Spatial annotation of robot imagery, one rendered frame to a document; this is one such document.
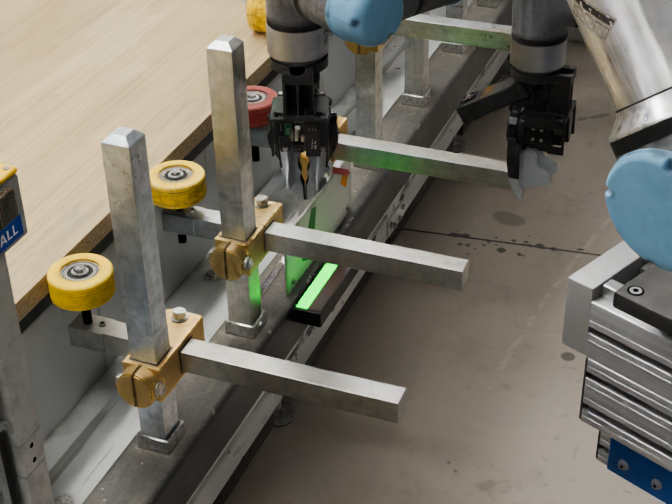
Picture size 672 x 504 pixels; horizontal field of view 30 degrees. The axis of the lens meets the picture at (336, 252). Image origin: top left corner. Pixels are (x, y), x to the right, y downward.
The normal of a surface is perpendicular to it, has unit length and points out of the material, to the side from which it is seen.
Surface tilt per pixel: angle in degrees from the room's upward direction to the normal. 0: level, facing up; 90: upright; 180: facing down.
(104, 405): 0
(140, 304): 90
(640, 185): 96
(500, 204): 0
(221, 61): 90
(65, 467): 0
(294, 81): 90
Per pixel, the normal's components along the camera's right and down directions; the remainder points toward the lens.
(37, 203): -0.02, -0.83
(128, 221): -0.36, 0.52
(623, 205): -0.73, 0.47
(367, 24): 0.62, 0.42
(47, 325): 0.93, 0.18
